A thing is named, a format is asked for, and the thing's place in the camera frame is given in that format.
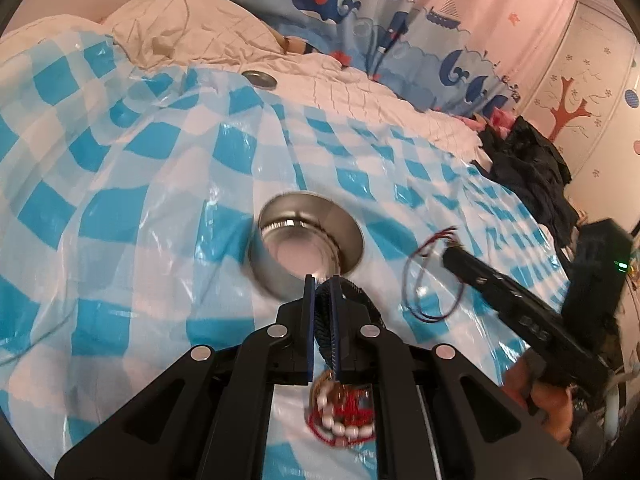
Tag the round metal tin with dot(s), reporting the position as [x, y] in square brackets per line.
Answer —
[305, 245]

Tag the pink cloth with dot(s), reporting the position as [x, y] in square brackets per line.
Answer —
[495, 117]

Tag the cream pillow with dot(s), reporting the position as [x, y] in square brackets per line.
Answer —
[190, 25]

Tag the whale print curtain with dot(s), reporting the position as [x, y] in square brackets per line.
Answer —
[400, 20]

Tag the wardrobe with tree sticker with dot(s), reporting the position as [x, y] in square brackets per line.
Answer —
[590, 85]

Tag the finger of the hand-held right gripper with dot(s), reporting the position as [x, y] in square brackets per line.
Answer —
[505, 290]

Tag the person's right hand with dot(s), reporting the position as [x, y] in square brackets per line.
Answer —
[545, 400]

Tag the cream quilted blanket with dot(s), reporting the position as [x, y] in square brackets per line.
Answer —
[360, 95]

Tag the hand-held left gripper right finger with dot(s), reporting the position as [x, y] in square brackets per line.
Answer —
[337, 320]

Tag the pile of dark clothes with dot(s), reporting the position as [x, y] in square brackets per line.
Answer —
[535, 170]

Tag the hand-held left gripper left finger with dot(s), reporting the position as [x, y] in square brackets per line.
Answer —
[309, 310]

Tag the round metal tin lid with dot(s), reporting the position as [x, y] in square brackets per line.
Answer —
[260, 80]

